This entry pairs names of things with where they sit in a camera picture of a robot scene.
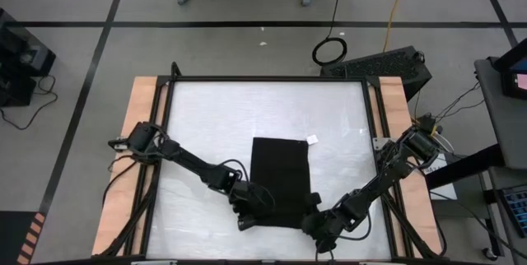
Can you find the plywood table board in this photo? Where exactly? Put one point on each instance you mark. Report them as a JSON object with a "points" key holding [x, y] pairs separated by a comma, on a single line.
{"points": [[142, 100]]}

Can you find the grey side table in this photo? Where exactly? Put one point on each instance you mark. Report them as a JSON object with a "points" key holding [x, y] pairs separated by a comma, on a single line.
{"points": [[506, 125]]}

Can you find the white paper sheet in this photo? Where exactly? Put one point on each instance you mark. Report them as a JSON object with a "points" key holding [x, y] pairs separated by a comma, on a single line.
{"points": [[446, 187]]}

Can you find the black monitor with lit screen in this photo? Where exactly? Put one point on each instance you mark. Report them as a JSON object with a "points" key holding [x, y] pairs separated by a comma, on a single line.
{"points": [[512, 82]]}

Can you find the black hazard-striped floor mat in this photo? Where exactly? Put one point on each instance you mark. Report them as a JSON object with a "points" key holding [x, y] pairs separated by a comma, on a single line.
{"points": [[16, 236]]}

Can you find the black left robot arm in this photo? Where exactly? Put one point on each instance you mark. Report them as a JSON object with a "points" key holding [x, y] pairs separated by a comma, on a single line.
{"points": [[193, 162]]}

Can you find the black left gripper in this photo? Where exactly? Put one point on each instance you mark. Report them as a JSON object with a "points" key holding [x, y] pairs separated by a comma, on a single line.
{"points": [[251, 199]]}

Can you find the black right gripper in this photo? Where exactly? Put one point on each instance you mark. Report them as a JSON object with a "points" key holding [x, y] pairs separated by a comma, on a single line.
{"points": [[323, 226]]}

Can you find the black wheeled stand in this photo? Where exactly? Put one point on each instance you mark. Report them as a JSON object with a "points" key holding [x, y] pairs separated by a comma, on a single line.
{"points": [[465, 170]]}

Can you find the keyboard with blue keys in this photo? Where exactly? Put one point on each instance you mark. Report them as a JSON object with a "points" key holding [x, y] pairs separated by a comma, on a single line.
{"points": [[516, 211]]}

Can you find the black equipment cart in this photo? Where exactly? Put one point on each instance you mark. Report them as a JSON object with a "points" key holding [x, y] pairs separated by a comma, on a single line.
{"points": [[20, 51]]}

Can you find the black towel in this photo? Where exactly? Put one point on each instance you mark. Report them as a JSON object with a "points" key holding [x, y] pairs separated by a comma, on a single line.
{"points": [[280, 174]]}

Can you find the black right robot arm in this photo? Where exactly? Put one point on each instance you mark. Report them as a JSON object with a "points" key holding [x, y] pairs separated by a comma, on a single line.
{"points": [[383, 182]]}

